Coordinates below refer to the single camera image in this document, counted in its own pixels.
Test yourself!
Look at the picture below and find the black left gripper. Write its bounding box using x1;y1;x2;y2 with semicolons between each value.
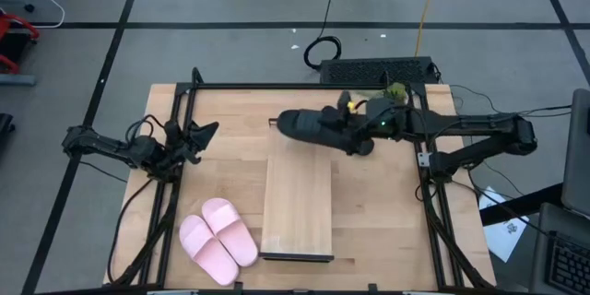
156;122;220;171

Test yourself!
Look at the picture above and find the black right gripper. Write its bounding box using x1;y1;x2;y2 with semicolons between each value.
338;90;411;157

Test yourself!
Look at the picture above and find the black slide sandal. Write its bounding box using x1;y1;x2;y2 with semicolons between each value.
276;108;375;157

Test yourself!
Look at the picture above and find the pink slide sandal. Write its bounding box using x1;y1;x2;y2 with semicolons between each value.
178;214;241;287
201;196;259;268

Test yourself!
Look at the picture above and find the black keyboard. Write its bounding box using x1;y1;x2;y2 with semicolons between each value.
318;56;440;85

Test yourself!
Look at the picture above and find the potted succulent plant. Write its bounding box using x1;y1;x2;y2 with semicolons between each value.
384;81;409;102

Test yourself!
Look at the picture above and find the black floor beam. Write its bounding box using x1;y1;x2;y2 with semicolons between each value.
478;183;564;227

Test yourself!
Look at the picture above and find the white paper sheet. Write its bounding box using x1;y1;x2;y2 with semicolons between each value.
478;186;531;264

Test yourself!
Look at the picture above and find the grey stand base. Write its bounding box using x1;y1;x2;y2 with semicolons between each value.
0;73;37;87

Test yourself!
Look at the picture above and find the black chair base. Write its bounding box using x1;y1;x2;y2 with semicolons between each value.
0;112;16;144

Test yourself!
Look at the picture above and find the grey laptop computer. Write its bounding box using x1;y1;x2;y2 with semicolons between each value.
528;88;590;295

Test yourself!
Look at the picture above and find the black aluminium rig frame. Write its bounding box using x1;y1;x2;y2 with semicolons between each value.
103;66;497;295

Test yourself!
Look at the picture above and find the black coiled cable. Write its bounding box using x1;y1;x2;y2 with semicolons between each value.
302;0;343;72

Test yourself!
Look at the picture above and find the wooden shelf with black frame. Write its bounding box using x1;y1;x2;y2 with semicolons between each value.
258;118;336;263

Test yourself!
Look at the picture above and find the yellow cable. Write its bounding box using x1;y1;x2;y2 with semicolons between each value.
413;0;447;58

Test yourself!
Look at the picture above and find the red cart frame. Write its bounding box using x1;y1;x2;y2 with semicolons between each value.
0;11;41;75

